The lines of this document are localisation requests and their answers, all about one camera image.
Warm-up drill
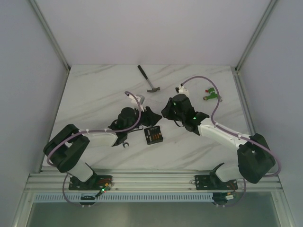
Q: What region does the black fuse box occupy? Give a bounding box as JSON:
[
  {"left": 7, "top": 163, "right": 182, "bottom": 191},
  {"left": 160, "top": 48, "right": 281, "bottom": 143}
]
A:
[{"left": 144, "top": 126, "right": 163, "bottom": 145}]

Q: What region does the aluminium front rail frame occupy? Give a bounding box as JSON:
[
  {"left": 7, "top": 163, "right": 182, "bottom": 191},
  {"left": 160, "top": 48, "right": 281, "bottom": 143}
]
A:
[{"left": 25, "top": 169, "right": 284, "bottom": 193}]

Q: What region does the black handled claw hammer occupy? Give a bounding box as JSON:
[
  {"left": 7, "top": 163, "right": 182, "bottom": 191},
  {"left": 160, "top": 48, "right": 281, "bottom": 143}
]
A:
[{"left": 137, "top": 65, "right": 160, "bottom": 93}]

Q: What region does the aluminium corner post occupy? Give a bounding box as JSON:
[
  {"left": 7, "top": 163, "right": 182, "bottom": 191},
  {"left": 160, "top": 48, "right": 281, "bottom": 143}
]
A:
[
  {"left": 28, "top": 0, "right": 71, "bottom": 73},
  {"left": 235, "top": 0, "right": 279, "bottom": 73}
]

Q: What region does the slotted grey cable duct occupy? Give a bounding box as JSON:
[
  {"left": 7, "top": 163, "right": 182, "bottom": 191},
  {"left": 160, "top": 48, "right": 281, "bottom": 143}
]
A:
[{"left": 34, "top": 192, "right": 214, "bottom": 203}]

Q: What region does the green red plastic connector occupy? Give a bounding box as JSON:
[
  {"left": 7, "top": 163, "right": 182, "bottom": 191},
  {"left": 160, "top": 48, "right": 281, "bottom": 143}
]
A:
[{"left": 203, "top": 87, "right": 218, "bottom": 101}]

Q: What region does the left aluminium corner post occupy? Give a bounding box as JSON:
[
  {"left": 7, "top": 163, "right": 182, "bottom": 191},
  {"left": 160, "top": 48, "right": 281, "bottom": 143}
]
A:
[{"left": 28, "top": 0, "right": 71, "bottom": 73}]

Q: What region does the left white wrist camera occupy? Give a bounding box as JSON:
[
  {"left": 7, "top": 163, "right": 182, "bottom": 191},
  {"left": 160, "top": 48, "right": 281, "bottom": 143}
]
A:
[{"left": 128, "top": 95, "right": 145, "bottom": 112}]

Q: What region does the clear fuse box cover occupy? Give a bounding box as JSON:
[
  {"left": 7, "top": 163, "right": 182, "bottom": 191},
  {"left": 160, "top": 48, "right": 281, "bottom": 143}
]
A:
[{"left": 143, "top": 98, "right": 166, "bottom": 113}]

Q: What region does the right aluminium corner post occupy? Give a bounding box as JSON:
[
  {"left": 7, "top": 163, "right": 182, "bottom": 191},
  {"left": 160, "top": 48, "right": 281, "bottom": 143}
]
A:
[{"left": 235, "top": 0, "right": 279, "bottom": 73}]

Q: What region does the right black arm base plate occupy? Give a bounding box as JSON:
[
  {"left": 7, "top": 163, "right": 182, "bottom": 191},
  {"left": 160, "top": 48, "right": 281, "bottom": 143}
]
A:
[{"left": 193, "top": 175, "right": 238, "bottom": 191}]

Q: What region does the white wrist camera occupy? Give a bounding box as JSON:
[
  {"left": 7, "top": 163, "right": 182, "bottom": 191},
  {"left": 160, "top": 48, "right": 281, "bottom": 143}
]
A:
[
  {"left": 175, "top": 85, "right": 189, "bottom": 97},
  {"left": 128, "top": 95, "right": 145, "bottom": 112}
]

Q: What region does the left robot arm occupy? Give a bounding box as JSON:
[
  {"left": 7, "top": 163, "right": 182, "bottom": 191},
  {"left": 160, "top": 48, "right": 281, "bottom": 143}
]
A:
[{"left": 43, "top": 106, "right": 162, "bottom": 190}]

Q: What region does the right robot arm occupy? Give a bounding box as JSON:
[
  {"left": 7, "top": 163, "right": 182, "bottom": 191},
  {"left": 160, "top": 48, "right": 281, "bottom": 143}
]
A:
[{"left": 161, "top": 94, "right": 276, "bottom": 190}]

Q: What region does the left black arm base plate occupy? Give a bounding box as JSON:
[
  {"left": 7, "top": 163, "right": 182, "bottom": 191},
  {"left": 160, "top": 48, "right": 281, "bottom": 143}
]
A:
[{"left": 68, "top": 175, "right": 112, "bottom": 191}]

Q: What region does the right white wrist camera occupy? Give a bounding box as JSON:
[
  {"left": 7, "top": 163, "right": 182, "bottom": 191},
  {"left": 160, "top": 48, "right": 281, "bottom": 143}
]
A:
[{"left": 175, "top": 85, "right": 189, "bottom": 97}]

